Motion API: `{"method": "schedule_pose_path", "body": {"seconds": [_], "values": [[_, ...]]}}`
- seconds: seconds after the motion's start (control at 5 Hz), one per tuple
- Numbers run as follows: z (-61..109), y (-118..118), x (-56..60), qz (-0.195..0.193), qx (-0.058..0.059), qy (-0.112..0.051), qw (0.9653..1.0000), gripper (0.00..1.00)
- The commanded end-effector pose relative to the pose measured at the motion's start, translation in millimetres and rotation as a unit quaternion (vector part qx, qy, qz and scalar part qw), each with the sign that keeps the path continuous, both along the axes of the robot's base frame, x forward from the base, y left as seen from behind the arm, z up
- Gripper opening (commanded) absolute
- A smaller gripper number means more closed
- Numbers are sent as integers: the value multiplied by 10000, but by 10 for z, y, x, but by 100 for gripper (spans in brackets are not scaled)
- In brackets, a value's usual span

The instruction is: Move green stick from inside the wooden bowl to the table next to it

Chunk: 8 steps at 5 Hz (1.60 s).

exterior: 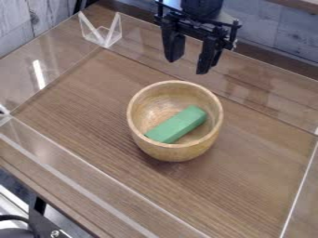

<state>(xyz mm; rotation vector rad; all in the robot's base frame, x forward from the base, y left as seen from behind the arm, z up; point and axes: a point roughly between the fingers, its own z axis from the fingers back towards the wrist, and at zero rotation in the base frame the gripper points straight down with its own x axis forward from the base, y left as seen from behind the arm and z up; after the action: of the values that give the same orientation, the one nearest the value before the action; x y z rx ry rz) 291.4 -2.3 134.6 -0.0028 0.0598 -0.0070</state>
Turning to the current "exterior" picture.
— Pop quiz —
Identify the clear acrylic tray wall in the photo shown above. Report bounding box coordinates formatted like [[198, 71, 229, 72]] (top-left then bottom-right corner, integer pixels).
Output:
[[0, 106, 210, 238]]

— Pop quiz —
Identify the wooden bowl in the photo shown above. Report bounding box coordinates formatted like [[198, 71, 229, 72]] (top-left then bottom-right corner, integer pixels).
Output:
[[128, 81, 224, 162]]

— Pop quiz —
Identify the black metal table frame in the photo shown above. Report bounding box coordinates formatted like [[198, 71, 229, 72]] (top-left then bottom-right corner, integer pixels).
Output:
[[29, 197, 73, 238]]

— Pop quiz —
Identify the clear acrylic corner bracket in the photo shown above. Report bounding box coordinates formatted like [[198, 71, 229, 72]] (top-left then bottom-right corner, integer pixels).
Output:
[[79, 12, 122, 48]]

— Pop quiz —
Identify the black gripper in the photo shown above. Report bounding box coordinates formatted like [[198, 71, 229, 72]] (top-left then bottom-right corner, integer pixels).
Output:
[[156, 0, 242, 74]]

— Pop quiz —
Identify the black cable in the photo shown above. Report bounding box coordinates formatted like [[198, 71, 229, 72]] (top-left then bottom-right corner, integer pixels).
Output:
[[0, 214, 31, 225]]

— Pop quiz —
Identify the green rectangular stick block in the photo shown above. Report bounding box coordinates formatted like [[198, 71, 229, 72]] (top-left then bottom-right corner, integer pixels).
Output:
[[145, 105, 208, 144]]

